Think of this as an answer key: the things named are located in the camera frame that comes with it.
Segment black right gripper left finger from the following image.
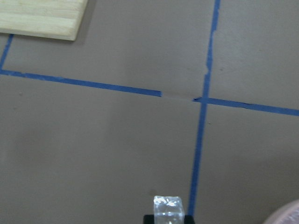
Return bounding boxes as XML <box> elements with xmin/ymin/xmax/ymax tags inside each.
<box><xmin>143</xmin><ymin>215</ymin><xmax>155</xmax><ymax>224</ymax></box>

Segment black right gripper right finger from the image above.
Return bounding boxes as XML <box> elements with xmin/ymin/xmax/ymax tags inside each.
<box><xmin>184</xmin><ymin>215</ymin><xmax>195</xmax><ymax>224</ymax></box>

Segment single clear ice cube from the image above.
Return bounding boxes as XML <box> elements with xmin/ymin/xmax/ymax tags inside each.
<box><xmin>153</xmin><ymin>196</ymin><xmax>185</xmax><ymax>224</ymax></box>

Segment pink bowl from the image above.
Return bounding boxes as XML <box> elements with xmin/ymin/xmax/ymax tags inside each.
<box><xmin>263</xmin><ymin>200</ymin><xmax>299</xmax><ymax>224</ymax></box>

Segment wooden cutting board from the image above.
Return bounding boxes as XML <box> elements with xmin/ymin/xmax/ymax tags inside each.
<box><xmin>0</xmin><ymin>0</ymin><xmax>88</xmax><ymax>41</ymax></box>

